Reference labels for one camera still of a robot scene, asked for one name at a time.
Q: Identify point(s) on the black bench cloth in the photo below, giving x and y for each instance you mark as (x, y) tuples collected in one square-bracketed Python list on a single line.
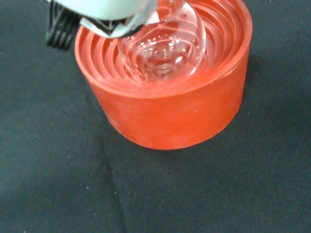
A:
[(60, 157)]

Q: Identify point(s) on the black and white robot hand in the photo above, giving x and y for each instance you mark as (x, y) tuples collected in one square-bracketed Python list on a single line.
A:
[(102, 9)]

